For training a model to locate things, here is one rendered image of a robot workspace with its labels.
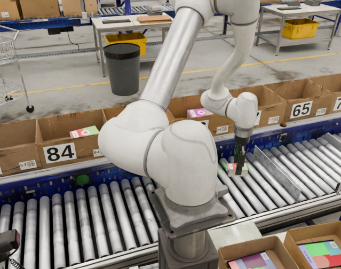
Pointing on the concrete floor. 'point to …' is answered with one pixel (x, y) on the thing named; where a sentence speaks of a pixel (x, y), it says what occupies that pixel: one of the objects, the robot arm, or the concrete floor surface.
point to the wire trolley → (1, 72)
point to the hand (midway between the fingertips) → (237, 166)
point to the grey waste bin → (123, 68)
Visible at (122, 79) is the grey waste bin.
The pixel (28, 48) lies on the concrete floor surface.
